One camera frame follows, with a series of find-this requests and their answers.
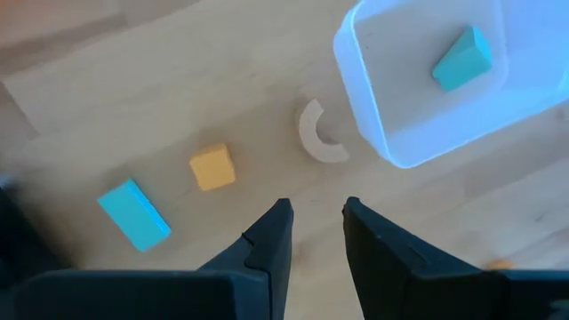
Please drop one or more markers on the orange cube block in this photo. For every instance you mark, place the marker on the orange cube block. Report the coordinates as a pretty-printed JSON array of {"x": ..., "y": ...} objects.
[{"x": 212, "y": 168}]

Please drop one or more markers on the teal wedge block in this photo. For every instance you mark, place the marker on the teal wedge block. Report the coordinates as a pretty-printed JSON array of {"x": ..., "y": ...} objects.
[{"x": 462, "y": 62}]

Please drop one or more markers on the clear plastic bin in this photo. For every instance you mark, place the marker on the clear plastic bin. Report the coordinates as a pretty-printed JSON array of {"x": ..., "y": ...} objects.
[{"x": 400, "y": 146}]

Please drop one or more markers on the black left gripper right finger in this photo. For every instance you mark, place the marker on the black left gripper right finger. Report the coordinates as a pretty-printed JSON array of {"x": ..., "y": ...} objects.
[{"x": 400, "y": 275}]

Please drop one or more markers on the natural wood arch block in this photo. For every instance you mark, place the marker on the natural wood arch block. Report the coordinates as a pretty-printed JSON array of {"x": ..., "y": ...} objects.
[{"x": 306, "y": 133}]

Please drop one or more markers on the orange rectangular block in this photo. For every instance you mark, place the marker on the orange rectangular block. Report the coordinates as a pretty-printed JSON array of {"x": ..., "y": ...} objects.
[{"x": 499, "y": 265}]

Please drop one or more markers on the teal rectangular block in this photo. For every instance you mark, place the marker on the teal rectangular block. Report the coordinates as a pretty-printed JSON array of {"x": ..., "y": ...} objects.
[{"x": 133, "y": 215}]

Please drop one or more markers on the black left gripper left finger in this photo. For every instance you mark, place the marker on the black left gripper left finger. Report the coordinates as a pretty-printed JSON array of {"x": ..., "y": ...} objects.
[{"x": 249, "y": 284}]

